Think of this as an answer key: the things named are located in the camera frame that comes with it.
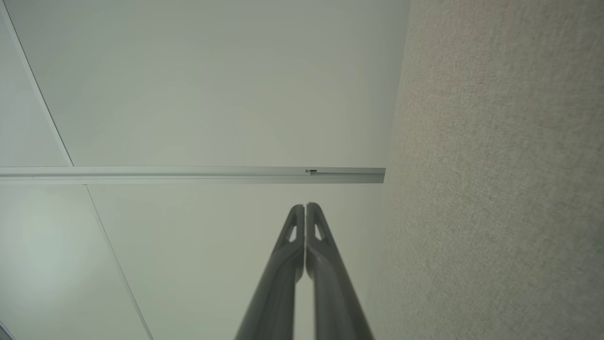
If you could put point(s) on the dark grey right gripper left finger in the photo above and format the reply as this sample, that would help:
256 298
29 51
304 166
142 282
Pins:
278 283

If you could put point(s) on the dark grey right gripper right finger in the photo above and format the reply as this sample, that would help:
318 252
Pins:
332 293

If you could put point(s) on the grey metal partition post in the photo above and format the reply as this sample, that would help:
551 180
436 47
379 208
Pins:
188 174

